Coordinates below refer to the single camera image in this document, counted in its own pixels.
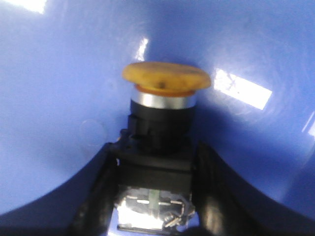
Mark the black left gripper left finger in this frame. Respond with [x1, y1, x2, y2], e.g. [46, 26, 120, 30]
[0, 144, 117, 236]

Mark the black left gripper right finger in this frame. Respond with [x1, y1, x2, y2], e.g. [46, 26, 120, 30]
[192, 142, 315, 236]

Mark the yellow mushroom push button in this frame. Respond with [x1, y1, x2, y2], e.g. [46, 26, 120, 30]
[113, 61, 211, 235]

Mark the blue plastic bin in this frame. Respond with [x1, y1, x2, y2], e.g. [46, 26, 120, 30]
[0, 0, 315, 233]

